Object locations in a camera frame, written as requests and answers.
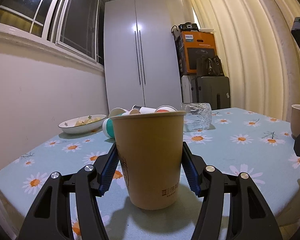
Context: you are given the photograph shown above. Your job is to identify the clear glass tumbler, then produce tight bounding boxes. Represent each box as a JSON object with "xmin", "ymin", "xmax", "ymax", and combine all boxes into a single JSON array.
[{"xmin": 181, "ymin": 103, "xmax": 212, "ymax": 132}]

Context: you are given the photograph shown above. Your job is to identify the pink sleeve paper cup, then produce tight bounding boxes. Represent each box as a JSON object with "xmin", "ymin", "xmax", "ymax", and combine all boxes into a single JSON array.
[{"xmin": 108, "ymin": 107, "xmax": 128, "ymax": 118}]

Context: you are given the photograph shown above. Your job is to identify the teal sleeve paper cup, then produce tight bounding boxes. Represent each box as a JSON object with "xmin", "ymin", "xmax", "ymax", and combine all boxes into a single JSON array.
[{"xmin": 102, "ymin": 109, "xmax": 141, "ymax": 139}]

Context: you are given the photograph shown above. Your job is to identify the yellow food pieces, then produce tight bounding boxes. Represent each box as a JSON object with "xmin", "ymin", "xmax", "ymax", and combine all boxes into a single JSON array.
[{"xmin": 75, "ymin": 116, "xmax": 102, "ymax": 127}]

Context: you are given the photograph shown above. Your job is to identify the orange Philips cardboard box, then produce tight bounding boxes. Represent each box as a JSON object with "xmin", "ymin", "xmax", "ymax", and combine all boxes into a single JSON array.
[{"xmin": 175, "ymin": 31, "xmax": 217, "ymax": 75}]

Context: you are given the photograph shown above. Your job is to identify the black camera on box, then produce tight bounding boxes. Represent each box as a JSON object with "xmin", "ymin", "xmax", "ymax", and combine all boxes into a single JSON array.
[{"xmin": 178, "ymin": 22, "xmax": 199, "ymax": 32}]

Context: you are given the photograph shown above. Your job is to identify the white framed window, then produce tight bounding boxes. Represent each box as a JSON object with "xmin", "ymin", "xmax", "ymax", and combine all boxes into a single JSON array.
[{"xmin": 0, "ymin": 0, "xmax": 109, "ymax": 72}]

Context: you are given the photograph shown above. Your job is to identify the white floral bowl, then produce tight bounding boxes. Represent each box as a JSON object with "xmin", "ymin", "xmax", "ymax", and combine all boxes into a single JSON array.
[{"xmin": 58, "ymin": 114, "xmax": 107, "ymax": 134}]

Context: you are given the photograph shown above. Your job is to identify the cream pleated curtain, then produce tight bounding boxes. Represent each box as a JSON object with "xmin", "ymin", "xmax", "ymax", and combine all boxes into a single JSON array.
[{"xmin": 182, "ymin": 0, "xmax": 300, "ymax": 121}]

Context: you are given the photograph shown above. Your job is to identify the blue daisy tablecloth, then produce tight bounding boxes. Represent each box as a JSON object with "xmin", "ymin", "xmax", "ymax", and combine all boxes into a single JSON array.
[{"xmin": 0, "ymin": 108, "xmax": 300, "ymax": 239}]

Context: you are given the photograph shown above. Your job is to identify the brown kraft paper cup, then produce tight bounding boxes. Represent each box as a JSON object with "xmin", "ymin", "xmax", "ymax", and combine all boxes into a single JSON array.
[{"xmin": 112, "ymin": 111, "xmax": 185, "ymax": 210}]

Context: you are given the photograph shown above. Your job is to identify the white suitcase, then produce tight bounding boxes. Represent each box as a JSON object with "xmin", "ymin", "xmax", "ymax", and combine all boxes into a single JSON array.
[{"xmin": 180, "ymin": 75, "xmax": 196, "ymax": 103}]

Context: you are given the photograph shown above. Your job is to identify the black band white paper cup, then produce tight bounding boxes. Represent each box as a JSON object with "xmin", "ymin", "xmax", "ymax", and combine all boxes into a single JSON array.
[{"xmin": 132, "ymin": 105, "xmax": 156, "ymax": 114}]

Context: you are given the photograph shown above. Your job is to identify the dark grey suitcase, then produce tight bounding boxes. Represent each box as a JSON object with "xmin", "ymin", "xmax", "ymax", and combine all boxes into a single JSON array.
[{"xmin": 191, "ymin": 76, "xmax": 231, "ymax": 110}]

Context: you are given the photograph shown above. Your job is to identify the dark brown handbag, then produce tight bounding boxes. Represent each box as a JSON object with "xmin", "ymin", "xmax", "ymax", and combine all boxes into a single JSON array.
[{"xmin": 197, "ymin": 55, "xmax": 224, "ymax": 77}]

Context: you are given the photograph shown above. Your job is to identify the white wardrobe cabinet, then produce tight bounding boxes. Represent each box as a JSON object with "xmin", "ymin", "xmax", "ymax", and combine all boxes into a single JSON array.
[{"xmin": 104, "ymin": 0, "xmax": 181, "ymax": 110}]

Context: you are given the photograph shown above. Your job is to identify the orange sleeve paper cup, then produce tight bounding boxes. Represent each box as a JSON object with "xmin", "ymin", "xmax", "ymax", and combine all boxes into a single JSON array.
[{"xmin": 155, "ymin": 105, "xmax": 177, "ymax": 113}]

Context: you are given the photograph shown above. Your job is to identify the beige ceramic mug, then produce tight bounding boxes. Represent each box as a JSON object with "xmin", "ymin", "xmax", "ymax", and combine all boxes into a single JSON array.
[{"xmin": 290, "ymin": 105, "xmax": 300, "ymax": 139}]

